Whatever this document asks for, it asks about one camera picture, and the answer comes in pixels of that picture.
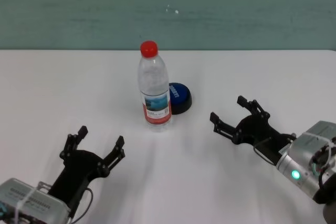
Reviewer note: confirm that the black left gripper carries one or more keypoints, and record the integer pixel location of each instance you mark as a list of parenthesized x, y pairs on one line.
[(78, 169)]

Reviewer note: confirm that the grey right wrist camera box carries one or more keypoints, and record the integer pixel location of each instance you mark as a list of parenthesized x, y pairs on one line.
[(315, 142)]

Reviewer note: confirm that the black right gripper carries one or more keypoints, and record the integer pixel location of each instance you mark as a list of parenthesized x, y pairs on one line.
[(256, 129)]

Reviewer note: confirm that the clear red-capped water bottle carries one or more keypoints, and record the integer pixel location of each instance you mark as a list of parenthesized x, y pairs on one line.
[(155, 90)]

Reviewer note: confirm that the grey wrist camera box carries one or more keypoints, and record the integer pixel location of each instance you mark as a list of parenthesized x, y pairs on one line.
[(39, 203), (315, 142)]

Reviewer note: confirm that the blue button with black base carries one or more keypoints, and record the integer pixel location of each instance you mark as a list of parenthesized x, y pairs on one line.
[(181, 98)]

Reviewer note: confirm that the white left camera zip tie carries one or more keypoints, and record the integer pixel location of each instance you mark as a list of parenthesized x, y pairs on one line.
[(25, 200)]

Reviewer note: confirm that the white right camera zip tie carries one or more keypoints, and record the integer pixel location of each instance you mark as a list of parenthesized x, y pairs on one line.
[(321, 140)]

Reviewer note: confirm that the white camera zip tie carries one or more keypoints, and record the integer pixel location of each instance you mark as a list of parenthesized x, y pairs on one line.
[(321, 140), (25, 200)]

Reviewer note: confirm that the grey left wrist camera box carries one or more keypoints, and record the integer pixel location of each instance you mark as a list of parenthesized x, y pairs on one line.
[(39, 203)]

